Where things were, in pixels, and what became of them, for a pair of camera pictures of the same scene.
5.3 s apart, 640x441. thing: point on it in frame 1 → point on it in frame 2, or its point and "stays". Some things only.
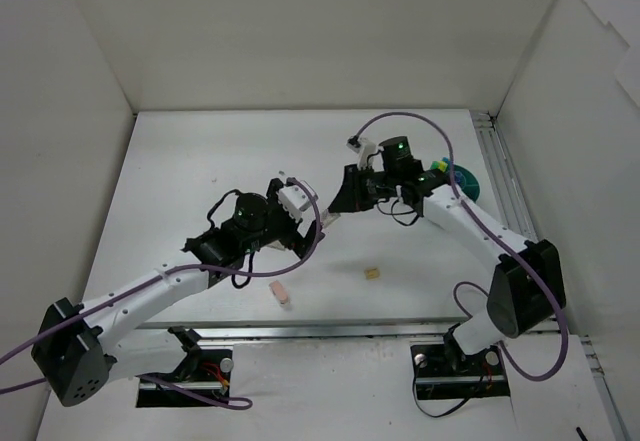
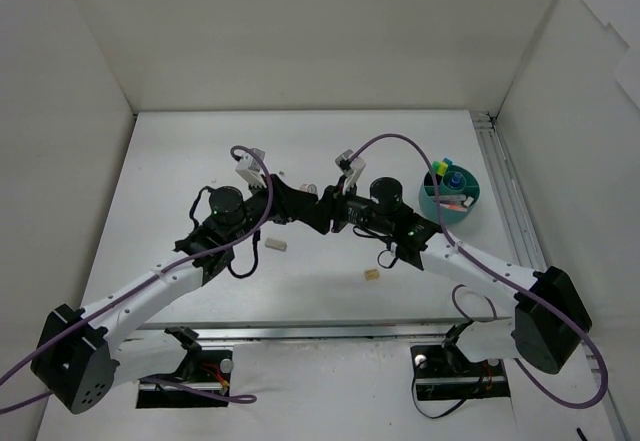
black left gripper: [291, 226] → [273, 200]
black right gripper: [354, 191] → [339, 209]
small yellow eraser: [372, 273] stays
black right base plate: [443, 372] stays
